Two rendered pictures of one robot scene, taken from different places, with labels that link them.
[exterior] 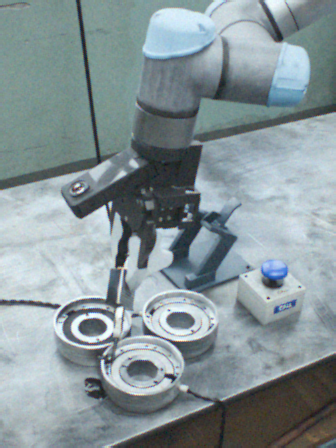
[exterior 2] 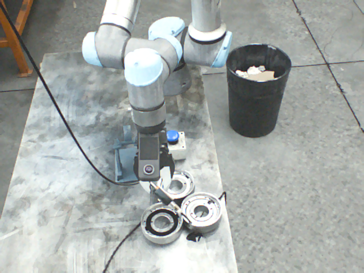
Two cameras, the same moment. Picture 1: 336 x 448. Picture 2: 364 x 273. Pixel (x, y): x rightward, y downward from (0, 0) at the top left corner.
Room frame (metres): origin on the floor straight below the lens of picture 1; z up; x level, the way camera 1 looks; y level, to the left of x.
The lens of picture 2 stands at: (0.40, 0.58, 1.72)
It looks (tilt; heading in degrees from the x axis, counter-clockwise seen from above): 46 degrees down; 300
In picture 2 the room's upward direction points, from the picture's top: 4 degrees counter-clockwise
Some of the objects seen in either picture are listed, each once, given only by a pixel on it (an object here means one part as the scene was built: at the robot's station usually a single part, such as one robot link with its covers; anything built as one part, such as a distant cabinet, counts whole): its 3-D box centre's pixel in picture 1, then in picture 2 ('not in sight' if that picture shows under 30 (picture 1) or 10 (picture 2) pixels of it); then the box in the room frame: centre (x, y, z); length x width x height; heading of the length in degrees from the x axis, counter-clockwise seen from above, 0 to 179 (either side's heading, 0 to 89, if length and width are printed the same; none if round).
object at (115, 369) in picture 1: (142, 375); (201, 213); (0.68, 0.02, 0.82); 0.08 x 0.08 x 0.02
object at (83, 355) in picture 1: (92, 331); (162, 224); (0.76, 0.10, 0.82); 0.10 x 0.10 x 0.04
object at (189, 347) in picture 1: (180, 325); (176, 187); (0.78, -0.02, 0.82); 0.10 x 0.10 x 0.04
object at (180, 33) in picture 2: not in sight; (169, 41); (1.02, -0.45, 0.97); 0.13 x 0.12 x 0.14; 10
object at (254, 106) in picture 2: not in sight; (255, 93); (0.95, -1.20, 0.21); 0.34 x 0.34 x 0.43
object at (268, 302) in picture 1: (274, 291); (173, 144); (0.86, -0.16, 0.82); 0.08 x 0.07 x 0.05; 122
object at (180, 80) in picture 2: not in sight; (169, 70); (1.03, -0.45, 0.85); 0.15 x 0.15 x 0.10
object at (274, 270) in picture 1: (273, 278); (172, 140); (0.86, -0.15, 0.85); 0.04 x 0.04 x 0.05
